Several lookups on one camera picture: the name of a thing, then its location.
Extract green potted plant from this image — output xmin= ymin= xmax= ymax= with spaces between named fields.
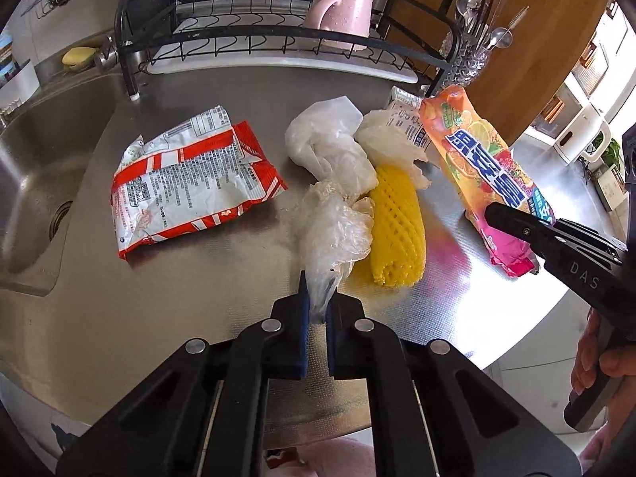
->
xmin=603 ymin=139 xmax=625 ymax=171

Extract translucent plastic wrap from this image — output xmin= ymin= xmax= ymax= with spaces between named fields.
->
xmin=355 ymin=109 xmax=433 ymax=190

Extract wooden cutting board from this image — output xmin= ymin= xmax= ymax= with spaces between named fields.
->
xmin=375 ymin=0 xmax=613 ymax=147

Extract yellow foam fruit net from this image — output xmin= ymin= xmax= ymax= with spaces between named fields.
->
xmin=345 ymin=161 xmax=428 ymax=287

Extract black dish rack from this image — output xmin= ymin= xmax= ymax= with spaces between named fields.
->
xmin=114 ymin=0 xmax=463 ymax=103

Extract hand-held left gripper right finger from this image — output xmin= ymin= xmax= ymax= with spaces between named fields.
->
xmin=325 ymin=285 xmax=583 ymax=477

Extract clear plastic bag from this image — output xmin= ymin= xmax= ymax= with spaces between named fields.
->
xmin=297 ymin=181 xmax=376 ymax=321

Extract white electric kettle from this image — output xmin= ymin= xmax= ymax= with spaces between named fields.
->
xmin=554 ymin=119 xmax=612 ymax=165

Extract white milk carton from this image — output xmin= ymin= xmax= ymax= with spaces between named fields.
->
xmin=385 ymin=86 xmax=438 ymax=165

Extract thin straw brush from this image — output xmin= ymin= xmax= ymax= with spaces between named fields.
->
xmin=504 ymin=6 xmax=530 ymax=35

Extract metal fork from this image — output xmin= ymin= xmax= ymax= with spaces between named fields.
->
xmin=469 ymin=12 xmax=493 ymax=53

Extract steel sink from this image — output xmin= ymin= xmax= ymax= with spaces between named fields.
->
xmin=0 ymin=72 xmax=125 ymax=299

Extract white plastic bag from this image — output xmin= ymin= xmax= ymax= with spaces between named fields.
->
xmin=285 ymin=95 xmax=378 ymax=192

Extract orange fruit candy packet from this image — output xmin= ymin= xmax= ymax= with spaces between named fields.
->
xmin=419 ymin=84 xmax=542 ymax=279

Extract steel faucet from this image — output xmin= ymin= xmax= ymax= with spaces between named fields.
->
xmin=93 ymin=35 xmax=120 ymax=73

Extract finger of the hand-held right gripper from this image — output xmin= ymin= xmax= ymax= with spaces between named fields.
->
xmin=484 ymin=203 xmax=626 ymax=265

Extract person's right hand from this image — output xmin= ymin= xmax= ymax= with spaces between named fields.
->
xmin=570 ymin=308 xmax=636 ymax=396

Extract white sink caddy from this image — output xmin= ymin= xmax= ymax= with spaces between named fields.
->
xmin=0 ymin=57 xmax=41 ymax=106

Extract pink cloth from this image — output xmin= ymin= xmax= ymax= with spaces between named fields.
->
xmin=298 ymin=437 xmax=374 ymax=477

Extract red white snack packet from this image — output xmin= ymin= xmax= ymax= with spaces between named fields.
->
xmin=110 ymin=105 xmax=289 ymax=260

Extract glass cutlery holder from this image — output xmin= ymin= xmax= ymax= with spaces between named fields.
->
xmin=440 ymin=30 xmax=490 ymax=95

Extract yellow sponge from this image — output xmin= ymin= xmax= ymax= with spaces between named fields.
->
xmin=61 ymin=47 xmax=97 ymax=67

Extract pink cup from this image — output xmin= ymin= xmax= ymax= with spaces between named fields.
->
xmin=301 ymin=0 xmax=374 ymax=52

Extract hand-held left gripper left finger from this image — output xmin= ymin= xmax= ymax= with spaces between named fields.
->
xmin=56 ymin=271 xmax=311 ymax=477

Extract white drip tray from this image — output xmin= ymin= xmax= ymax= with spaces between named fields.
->
xmin=144 ymin=57 xmax=418 ymax=85

